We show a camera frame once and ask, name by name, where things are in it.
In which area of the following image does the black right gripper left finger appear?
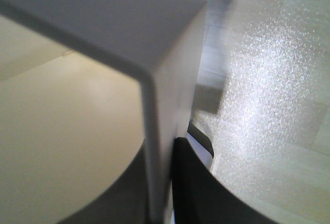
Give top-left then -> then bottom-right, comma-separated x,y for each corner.
60,146 -> 147,223

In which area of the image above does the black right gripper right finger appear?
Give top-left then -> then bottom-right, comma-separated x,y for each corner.
172,137 -> 275,224

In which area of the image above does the white plastic trash bin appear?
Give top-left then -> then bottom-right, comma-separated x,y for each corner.
1,0 -> 207,223

